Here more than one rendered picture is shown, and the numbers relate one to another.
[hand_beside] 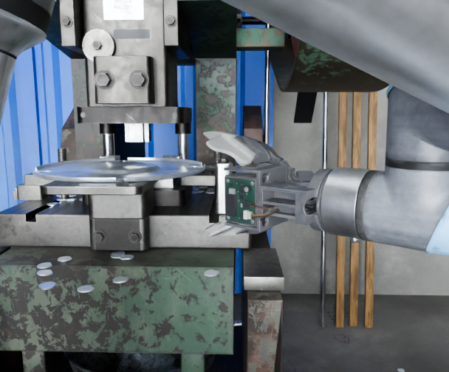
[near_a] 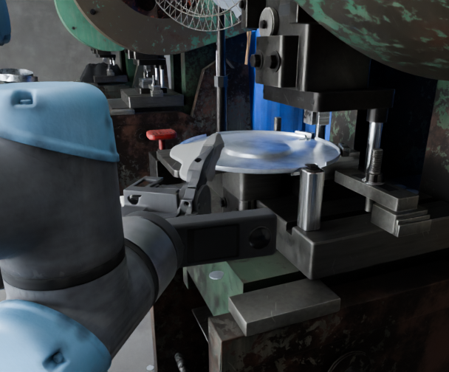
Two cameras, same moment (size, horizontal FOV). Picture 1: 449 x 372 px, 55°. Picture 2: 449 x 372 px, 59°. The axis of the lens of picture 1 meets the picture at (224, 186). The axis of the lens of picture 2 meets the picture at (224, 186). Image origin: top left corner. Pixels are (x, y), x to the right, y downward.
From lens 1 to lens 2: 0.61 m
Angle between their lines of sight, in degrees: 65
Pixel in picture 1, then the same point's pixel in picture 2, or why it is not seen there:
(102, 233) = (224, 201)
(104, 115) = (273, 94)
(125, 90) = (267, 71)
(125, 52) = (283, 29)
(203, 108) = (444, 88)
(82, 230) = not seen: hidden behind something
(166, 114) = (306, 99)
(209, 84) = not seen: outside the picture
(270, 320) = (216, 352)
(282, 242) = not seen: outside the picture
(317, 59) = (368, 43)
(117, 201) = (231, 178)
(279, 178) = (160, 205)
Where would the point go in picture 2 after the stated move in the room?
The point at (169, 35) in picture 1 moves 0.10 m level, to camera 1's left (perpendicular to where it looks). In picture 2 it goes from (292, 11) to (259, 15)
